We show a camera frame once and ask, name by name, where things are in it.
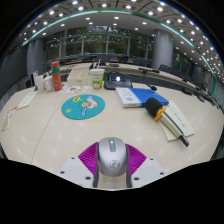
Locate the pale green notepad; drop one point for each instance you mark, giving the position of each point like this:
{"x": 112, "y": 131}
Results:
{"x": 181, "y": 118}

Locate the dark conference microphone console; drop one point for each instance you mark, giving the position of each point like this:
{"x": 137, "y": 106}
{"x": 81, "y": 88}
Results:
{"x": 117, "y": 81}

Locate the long curved conference desk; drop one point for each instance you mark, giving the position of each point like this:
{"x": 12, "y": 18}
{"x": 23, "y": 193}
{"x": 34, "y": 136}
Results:
{"x": 136, "y": 69}

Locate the colourful sticker sheet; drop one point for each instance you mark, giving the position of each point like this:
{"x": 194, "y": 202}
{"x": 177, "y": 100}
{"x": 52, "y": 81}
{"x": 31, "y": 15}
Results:
{"x": 75, "y": 89}

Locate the silver grey computer mouse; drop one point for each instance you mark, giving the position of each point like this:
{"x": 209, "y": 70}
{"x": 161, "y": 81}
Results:
{"x": 112, "y": 158}

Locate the black gooseneck microphone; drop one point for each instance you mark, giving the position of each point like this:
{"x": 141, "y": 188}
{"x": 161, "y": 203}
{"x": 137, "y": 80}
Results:
{"x": 152, "y": 87}

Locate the white paper cup green print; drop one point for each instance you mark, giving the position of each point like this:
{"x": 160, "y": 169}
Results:
{"x": 97, "y": 79}

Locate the handheld microphone black foam head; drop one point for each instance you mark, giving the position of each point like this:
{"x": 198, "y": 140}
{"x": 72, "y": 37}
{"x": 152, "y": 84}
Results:
{"x": 168, "y": 121}

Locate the dark office chairs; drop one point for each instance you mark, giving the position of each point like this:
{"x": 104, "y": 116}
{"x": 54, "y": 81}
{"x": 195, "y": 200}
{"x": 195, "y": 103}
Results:
{"x": 165, "y": 68}

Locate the red thermos bottle green band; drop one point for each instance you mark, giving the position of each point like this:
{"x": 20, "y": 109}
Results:
{"x": 56, "y": 78}

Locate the blue and white book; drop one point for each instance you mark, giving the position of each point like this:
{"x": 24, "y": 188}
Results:
{"x": 136, "y": 96}

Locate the round teal cartoon mouse pad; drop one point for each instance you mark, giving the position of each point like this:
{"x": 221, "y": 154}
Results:
{"x": 74, "y": 107}

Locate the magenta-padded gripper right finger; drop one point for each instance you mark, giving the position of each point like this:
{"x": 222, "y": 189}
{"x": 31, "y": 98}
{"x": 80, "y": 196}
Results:
{"x": 148, "y": 171}

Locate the ceiling spot lights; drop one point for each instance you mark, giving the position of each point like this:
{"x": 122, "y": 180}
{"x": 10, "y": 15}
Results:
{"x": 115, "y": 12}

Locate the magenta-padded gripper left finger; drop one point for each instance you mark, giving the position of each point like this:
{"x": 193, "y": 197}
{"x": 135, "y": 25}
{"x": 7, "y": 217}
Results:
{"x": 76, "y": 171}

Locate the red and white leaflet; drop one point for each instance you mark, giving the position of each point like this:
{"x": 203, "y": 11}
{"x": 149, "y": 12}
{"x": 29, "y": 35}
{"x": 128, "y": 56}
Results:
{"x": 9, "y": 119}

